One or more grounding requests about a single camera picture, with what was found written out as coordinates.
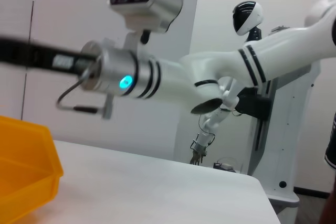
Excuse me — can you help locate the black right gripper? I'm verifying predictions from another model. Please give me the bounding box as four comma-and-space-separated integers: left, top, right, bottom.
0, 35, 98, 76

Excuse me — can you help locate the yellow plastic bin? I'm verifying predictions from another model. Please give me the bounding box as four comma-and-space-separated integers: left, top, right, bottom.
0, 115, 65, 224

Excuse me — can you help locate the grey right arm cable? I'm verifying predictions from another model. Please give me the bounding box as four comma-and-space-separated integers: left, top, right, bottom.
55, 68, 115, 120

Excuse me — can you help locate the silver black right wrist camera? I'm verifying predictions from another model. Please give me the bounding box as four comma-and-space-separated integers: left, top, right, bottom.
108, 0, 184, 35

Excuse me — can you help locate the black device with cables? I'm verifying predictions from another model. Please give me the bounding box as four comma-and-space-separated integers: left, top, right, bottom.
213, 157, 237, 173

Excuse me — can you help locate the white humanoid robot on pedestal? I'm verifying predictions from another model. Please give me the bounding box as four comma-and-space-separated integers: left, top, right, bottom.
232, 1, 322, 208

